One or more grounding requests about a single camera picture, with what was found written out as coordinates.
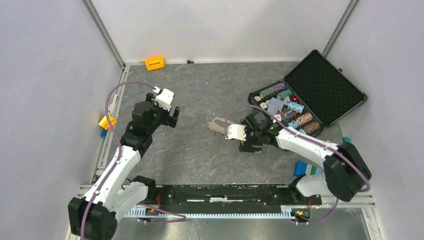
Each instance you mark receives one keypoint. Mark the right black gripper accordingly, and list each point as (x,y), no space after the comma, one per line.
(249,149)

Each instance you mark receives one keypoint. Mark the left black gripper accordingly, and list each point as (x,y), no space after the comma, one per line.
(169,120)

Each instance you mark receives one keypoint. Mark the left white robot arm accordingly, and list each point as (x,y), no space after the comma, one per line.
(96,215)

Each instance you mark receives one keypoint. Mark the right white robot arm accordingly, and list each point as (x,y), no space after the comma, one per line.
(344,172)

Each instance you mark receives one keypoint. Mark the orange block at back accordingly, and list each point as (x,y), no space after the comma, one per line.
(154,63)

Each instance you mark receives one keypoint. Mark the orange block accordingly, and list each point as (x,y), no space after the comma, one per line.
(154,63)
(107,121)

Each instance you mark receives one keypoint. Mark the blue green toy bricks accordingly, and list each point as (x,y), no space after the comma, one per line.
(303,168)

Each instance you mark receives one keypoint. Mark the orange block at left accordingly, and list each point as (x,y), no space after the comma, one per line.
(107,121)

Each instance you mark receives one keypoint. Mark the small blue block left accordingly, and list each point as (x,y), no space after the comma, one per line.
(103,133)

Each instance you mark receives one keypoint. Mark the black poker chip case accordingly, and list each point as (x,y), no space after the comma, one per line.
(312,96)

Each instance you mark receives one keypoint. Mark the teal cube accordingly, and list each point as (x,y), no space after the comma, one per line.
(346,139)

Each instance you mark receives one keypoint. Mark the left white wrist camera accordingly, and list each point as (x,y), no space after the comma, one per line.
(164,98)

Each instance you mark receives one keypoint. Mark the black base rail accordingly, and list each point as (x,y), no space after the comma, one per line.
(229,198)

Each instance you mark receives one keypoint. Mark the white toothed cable rail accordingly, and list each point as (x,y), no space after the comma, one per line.
(287,213)

